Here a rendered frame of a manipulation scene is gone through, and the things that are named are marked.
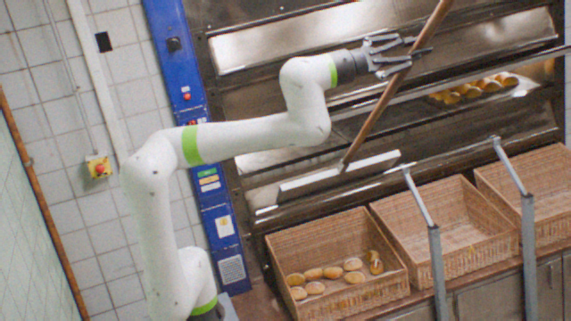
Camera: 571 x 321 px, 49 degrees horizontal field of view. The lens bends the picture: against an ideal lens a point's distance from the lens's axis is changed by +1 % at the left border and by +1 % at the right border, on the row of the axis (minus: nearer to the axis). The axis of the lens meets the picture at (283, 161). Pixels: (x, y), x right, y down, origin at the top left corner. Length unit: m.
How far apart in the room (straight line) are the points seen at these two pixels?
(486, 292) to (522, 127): 0.98
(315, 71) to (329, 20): 1.41
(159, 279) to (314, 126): 0.60
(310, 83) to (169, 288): 0.68
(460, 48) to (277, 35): 0.97
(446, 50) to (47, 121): 1.93
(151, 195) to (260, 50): 1.40
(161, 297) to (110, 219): 1.27
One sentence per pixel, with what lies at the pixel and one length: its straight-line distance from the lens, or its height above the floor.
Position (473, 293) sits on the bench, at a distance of 3.19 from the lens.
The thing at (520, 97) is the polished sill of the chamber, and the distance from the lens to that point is 3.61.
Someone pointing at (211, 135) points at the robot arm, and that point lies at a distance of 1.69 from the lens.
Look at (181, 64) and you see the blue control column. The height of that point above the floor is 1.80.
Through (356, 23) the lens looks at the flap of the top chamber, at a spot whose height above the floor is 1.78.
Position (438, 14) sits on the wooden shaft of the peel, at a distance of 1.63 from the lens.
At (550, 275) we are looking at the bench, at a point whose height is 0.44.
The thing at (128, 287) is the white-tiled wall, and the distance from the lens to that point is 3.18.
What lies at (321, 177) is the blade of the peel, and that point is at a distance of 2.60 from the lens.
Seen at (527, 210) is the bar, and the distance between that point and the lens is 3.06.
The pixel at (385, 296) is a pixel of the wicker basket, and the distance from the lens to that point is 2.99.
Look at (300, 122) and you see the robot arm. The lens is 1.61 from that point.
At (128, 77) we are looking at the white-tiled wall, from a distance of 2.81.
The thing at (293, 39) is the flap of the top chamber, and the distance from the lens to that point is 2.93.
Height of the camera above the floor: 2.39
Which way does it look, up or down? 23 degrees down
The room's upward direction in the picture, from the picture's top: 11 degrees counter-clockwise
